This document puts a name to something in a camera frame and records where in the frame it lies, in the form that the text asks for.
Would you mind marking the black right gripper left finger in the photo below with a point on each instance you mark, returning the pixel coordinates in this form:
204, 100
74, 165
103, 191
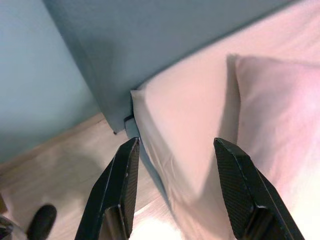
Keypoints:
112, 200

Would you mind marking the grey left robot leg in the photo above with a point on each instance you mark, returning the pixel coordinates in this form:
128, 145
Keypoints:
6, 230

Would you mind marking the blue fabric headboard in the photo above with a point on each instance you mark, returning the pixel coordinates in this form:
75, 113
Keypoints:
150, 37

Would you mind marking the pink patterned pillow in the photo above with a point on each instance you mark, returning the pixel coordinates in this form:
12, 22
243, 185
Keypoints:
282, 112

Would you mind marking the mattress with beige sheet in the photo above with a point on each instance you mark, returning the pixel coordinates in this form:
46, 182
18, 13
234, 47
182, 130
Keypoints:
187, 112

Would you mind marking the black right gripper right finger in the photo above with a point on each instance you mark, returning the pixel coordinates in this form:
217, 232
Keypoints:
245, 195

